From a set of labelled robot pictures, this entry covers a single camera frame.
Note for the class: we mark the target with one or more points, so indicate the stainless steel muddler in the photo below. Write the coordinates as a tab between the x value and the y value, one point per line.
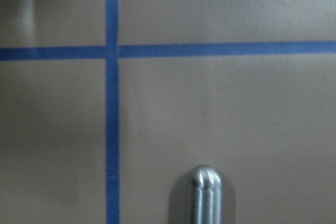
206	195

